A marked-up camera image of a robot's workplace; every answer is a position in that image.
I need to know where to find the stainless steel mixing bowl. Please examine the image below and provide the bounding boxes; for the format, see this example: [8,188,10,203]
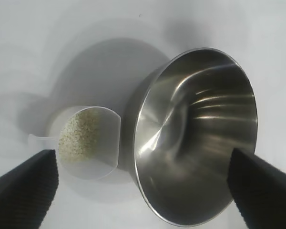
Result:
[123,47,258,227]

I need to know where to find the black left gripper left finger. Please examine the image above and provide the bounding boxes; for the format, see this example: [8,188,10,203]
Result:
[0,149,60,229]

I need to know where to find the white rice grains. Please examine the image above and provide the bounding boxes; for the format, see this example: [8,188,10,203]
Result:
[58,111,103,164]

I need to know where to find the clear plastic measuring cup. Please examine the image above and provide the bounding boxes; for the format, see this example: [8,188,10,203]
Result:
[28,106,122,180]

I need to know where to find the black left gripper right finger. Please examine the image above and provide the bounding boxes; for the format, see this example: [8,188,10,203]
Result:
[225,147,286,229]

